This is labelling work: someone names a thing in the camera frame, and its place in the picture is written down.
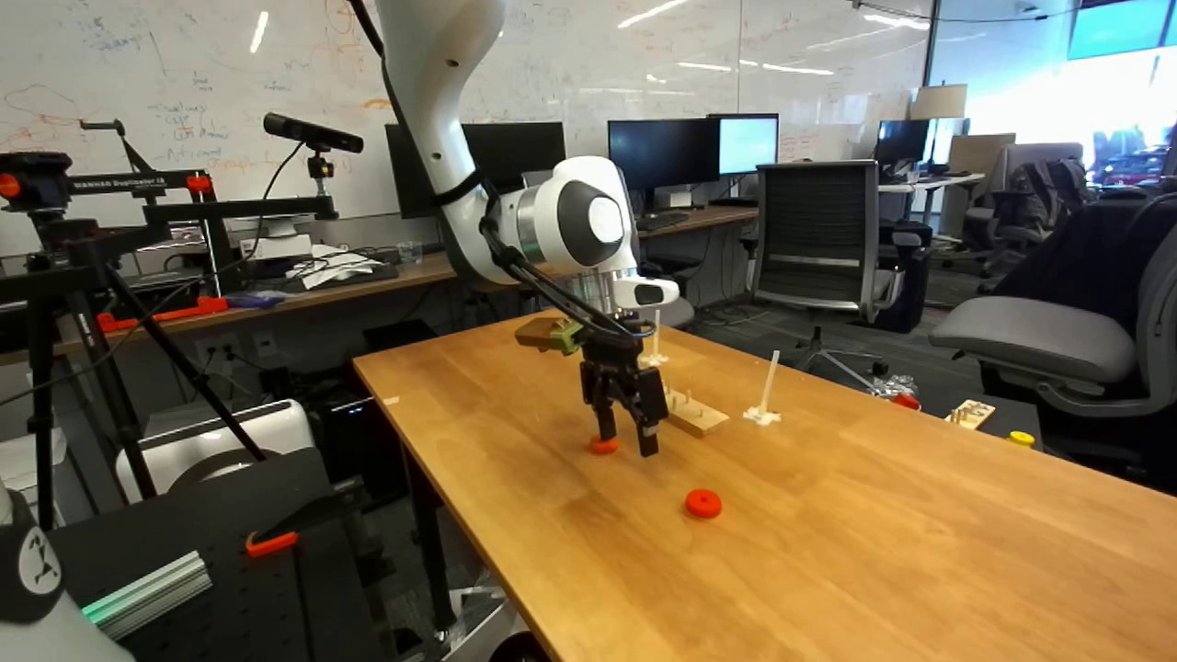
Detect black mesh office chair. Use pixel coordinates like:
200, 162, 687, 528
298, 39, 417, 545
746, 159, 892, 323

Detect lit computer monitor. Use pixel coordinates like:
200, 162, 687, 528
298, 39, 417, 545
706, 110, 784, 178

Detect gray office chair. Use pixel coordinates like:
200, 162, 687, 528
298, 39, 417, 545
926, 218, 1177, 425

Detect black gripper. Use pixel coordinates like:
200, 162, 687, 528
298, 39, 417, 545
578, 323, 675, 458

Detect black clamp orange handle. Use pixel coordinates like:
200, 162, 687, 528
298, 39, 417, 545
238, 475, 373, 565

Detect beige flat box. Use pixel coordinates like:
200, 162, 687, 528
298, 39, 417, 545
943, 395, 999, 435

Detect silver aluminium bar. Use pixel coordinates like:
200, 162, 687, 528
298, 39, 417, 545
79, 547, 216, 639

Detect white table lamp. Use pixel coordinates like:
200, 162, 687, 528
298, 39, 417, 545
914, 82, 972, 124

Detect wooden peg stand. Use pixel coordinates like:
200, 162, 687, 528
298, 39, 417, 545
657, 384, 733, 436

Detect wooden block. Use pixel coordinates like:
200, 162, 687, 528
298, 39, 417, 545
513, 308, 589, 359

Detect black computer monitor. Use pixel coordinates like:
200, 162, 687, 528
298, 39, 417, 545
602, 112, 715, 197

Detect black desk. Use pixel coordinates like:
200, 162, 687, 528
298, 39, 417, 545
49, 446, 388, 662

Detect red bar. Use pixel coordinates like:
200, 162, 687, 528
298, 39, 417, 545
95, 291, 231, 339

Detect black draped cloth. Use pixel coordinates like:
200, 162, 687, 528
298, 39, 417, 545
996, 189, 1177, 334

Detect wide black monitor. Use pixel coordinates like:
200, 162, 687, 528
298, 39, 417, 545
388, 117, 570, 221

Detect black low side table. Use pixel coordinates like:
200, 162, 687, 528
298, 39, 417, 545
905, 388, 1050, 451

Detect black camera tripod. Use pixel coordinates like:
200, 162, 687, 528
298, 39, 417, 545
0, 147, 268, 533

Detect long wooden desk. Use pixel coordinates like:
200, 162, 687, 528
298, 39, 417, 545
95, 197, 764, 348

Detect black sensor bar camera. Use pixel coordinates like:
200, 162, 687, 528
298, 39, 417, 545
263, 110, 369, 159

